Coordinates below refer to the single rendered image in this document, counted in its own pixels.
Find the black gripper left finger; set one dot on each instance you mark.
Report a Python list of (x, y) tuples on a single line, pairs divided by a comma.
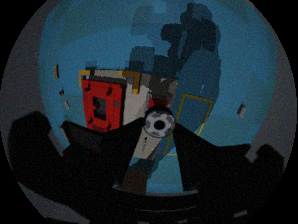
[(115, 147)]

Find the yellow rectangular outline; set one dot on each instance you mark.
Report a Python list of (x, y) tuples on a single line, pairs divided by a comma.
[(179, 111)]

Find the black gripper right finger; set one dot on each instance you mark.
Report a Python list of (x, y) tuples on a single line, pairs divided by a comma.
[(199, 159)]

